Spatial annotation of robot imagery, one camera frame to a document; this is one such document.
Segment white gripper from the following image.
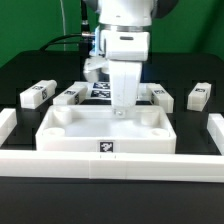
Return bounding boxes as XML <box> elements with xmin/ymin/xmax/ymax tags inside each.
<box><xmin>101</xmin><ymin>30</ymin><xmax>149</xmax><ymax>119</ymax></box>

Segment white desk top tray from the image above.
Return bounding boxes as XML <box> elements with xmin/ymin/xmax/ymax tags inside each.
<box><xmin>36</xmin><ymin>105</ymin><xmax>176</xmax><ymax>154</ymax></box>

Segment white fiducial marker sheet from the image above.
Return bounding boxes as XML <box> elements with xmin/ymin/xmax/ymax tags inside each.
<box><xmin>73</xmin><ymin>80</ymin><xmax>158</xmax><ymax>102</ymax></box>

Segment black cable with connector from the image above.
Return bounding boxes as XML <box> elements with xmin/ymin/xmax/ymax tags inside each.
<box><xmin>39</xmin><ymin>0</ymin><xmax>98</xmax><ymax>52</ymax></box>

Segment white thin cable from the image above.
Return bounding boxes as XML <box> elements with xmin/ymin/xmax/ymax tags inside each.
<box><xmin>59</xmin><ymin>0</ymin><xmax>67</xmax><ymax>52</ymax></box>

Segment white U-shaped fence frame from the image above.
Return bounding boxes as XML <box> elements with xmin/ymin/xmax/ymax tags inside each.
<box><xmin>0</xmin><ymin>107</ymin><xmax>224</xmax><ymax>184</ymax></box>

